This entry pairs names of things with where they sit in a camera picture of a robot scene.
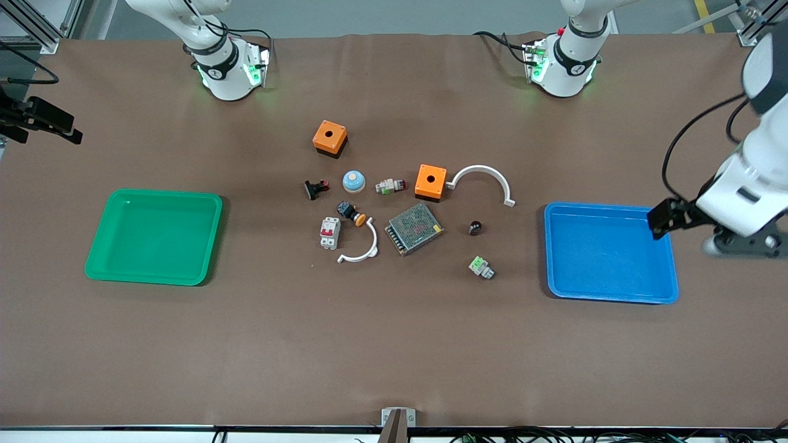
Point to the black cylindrical capacitor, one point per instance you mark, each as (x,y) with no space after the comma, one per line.
(475,227)

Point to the white red circuit breaker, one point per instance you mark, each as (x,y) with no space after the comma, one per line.
(330,232)

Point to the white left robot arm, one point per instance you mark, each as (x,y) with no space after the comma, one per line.
(569,61)

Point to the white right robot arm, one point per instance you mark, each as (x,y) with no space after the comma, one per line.
(221,67)

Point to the blue plastic tray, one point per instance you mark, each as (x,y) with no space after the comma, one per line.
(606,252)

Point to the green plastic tray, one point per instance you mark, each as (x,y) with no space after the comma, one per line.
(154,237)

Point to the green grey terminal connector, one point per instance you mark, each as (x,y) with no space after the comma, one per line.
(479,267)

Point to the orange button box, centre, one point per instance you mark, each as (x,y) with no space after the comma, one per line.
(431,179)

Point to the orange button box,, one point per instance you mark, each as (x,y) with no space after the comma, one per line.
(431,179)
(329,136)

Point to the metal mesh power supply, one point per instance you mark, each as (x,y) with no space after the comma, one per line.
(414,229)

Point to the orange button box, far left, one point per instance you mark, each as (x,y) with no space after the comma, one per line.
(329,136)

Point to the green white indicator lamp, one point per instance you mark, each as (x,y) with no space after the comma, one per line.
(389,185)

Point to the brown table mat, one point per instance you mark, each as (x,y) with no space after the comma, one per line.
(394,344)

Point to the blue dome buzzer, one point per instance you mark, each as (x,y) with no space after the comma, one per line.
(354,182)

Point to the orange-headed black push button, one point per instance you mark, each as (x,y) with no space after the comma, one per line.
(352,214)

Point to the aluminium frame profile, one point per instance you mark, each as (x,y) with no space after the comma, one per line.
(754,18)
(37,24)

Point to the black red small switch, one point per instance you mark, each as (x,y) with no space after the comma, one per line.
(315,188)

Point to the metal table edge bracket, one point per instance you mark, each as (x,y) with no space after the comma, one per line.
(398,421)

